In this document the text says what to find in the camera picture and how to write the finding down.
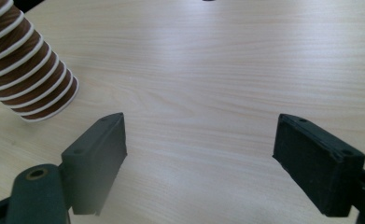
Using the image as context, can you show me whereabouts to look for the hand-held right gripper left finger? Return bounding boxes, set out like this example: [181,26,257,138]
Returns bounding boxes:
[60,112,128,217]

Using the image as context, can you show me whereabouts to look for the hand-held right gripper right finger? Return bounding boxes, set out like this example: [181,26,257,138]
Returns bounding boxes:
[273,113,365,217]

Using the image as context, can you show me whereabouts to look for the stack of brown paper cups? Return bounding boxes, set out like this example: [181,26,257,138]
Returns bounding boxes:
[0,0,79,123]

